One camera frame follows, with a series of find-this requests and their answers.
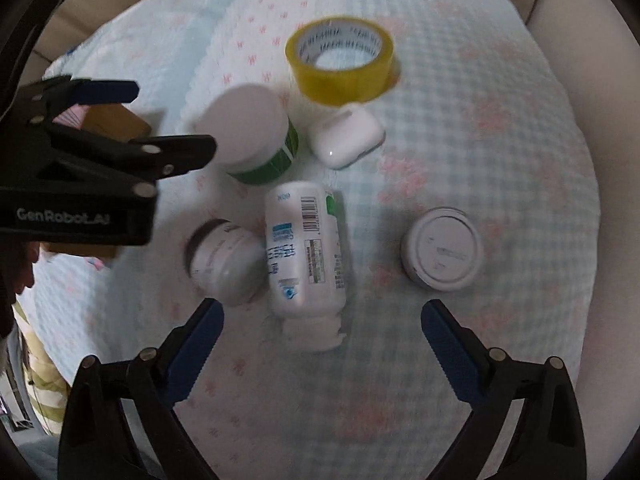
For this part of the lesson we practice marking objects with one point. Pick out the light blue printed blanket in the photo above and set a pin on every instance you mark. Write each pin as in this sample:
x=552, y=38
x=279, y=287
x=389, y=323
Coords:
x=500, y=160

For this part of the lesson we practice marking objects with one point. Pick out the tall white barcode bottle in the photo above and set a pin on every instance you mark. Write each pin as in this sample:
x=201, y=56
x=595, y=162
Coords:
x=305, y=260

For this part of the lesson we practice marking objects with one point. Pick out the green jar white lid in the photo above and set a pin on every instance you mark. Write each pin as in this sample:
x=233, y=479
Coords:
x=250, y=125

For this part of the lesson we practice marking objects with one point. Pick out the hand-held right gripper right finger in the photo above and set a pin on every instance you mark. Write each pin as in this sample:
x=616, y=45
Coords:
x=450, y=350

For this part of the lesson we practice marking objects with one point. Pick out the yellow tape roll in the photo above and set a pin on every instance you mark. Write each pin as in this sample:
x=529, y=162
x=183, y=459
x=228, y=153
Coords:
x=345, y=85

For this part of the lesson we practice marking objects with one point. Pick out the small white dark-capped bottle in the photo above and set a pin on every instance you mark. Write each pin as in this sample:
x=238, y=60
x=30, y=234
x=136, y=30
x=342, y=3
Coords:
x=230, y=265

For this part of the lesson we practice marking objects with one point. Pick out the beige cushion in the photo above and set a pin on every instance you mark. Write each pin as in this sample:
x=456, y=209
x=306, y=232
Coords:
x=600, y=110

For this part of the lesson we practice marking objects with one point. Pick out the brown cardboard box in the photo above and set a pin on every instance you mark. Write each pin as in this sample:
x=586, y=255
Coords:
x=115, y=121

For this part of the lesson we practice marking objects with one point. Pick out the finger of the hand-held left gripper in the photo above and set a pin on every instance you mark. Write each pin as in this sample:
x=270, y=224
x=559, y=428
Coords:
x=107, y=91
x=175, y=152

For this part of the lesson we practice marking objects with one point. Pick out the white earbuds case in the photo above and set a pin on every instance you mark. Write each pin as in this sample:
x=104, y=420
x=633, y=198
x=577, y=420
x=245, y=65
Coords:
x=345, y=135

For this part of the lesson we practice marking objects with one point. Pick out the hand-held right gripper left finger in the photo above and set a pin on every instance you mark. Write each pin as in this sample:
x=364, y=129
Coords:
x=197, y=350

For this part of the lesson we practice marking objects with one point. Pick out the round white lidded jar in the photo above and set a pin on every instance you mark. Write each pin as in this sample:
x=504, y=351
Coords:
x=442, y=250

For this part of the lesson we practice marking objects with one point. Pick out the striped cloth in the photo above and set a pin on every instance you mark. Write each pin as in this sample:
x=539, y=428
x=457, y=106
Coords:
x=42, y=385

